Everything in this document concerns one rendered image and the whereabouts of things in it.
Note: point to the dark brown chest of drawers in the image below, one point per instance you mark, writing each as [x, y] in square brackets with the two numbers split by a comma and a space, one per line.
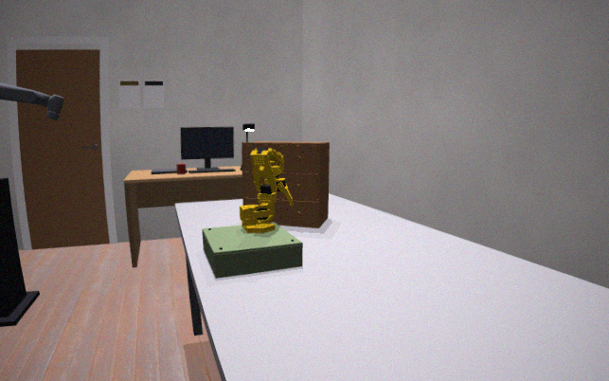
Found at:
[323, 182]

